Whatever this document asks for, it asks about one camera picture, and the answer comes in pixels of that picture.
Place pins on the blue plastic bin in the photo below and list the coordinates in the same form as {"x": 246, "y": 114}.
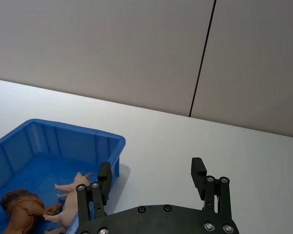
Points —
{"x": 39, "y": 156}

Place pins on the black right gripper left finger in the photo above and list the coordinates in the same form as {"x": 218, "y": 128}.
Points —
{"x": 105, "y": 185}

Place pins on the brown toy lion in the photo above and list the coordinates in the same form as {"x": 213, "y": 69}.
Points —
{"x": 22, "y": 209}

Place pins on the pink toy pig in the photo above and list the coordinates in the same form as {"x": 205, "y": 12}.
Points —
{"x": 69, "y": 202}

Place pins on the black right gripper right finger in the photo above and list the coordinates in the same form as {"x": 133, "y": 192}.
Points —
{"x": 200, "y": 180}

